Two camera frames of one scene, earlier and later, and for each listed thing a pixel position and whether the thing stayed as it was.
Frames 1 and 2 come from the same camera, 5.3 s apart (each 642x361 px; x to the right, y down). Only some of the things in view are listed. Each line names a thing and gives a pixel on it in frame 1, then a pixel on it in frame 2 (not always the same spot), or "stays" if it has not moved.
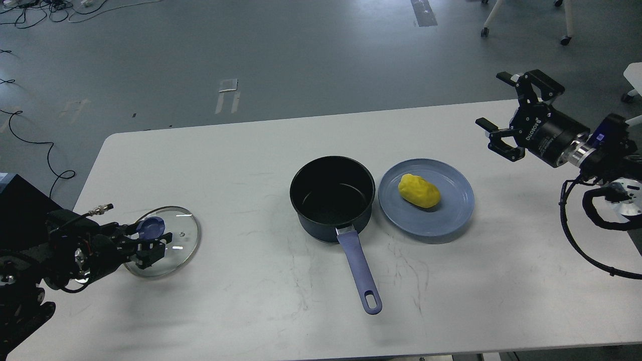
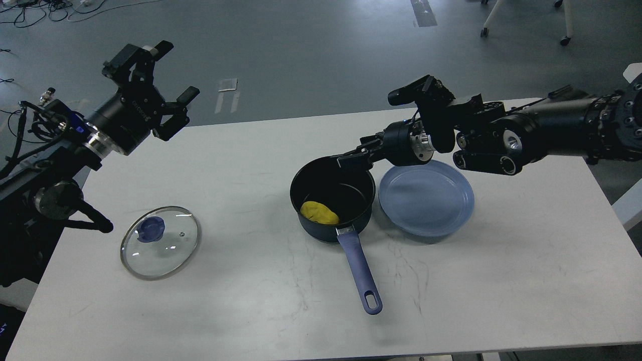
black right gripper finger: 497,144 -> 362,159
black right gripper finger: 533,86 -> 371,142
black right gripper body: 545,132 -> 406,143
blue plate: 454,209 stays
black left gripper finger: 126,229 -> 133,66
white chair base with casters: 565,40 stays
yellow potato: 419,190 -> 319,212
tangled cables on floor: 34,12 stays
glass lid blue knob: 151,227 stays
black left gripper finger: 149,251 -> 178,109
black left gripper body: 103,247 -> 128,118
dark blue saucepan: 334,195 stays
